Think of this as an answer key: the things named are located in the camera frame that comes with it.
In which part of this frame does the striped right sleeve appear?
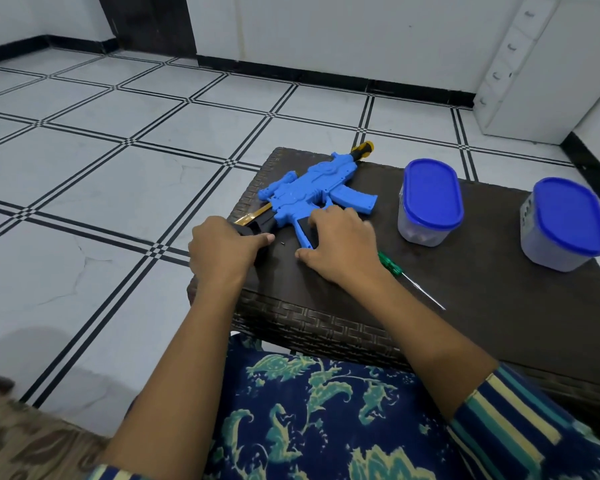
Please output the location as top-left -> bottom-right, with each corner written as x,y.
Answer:
445,364 -> 600,480

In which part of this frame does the green handled screwdriver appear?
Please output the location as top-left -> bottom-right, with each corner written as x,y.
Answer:
377,251 -> 447,311

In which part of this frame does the blue toy gun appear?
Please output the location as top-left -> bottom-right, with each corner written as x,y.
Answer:
229,141 -> 379,265

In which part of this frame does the person's right forearm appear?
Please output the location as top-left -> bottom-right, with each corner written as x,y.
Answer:
352,274 -> 499,421

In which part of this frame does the person's right hand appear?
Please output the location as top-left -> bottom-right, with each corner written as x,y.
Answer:
295,204 -> 386,291

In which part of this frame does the person's left forearm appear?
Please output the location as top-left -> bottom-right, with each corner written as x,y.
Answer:
99,283 -> 246,480

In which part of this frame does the white drawer cabinet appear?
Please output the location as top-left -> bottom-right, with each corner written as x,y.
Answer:
472,0 -> 600,145

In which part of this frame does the dark door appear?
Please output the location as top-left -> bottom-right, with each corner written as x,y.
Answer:
97,0 -> 197,58

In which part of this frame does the clear container with blue lid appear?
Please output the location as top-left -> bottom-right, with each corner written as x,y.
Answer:
397,158 -> 465,247

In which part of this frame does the blue floral dress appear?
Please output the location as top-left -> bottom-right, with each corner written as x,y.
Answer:
202,334 -> 461,480

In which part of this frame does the striped sleeve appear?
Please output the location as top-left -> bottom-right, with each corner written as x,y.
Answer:
85,464 -> 146,480
445,364 -> 600,480

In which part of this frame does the striped left sleeve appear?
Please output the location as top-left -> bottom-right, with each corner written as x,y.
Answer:
85,464 -> 146,480

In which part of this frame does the labelled container with blue lid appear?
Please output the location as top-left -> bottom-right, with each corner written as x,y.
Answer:
519,177 -> 600,273

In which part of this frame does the dark brown wicker table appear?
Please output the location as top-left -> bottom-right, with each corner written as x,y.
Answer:
186,147 -> 600,435

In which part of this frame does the person's left hand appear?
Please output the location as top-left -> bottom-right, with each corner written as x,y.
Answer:
187,216 -> 276,291

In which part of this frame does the brown floral sofa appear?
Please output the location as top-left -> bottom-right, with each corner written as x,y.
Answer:
0,372 -> 111,480

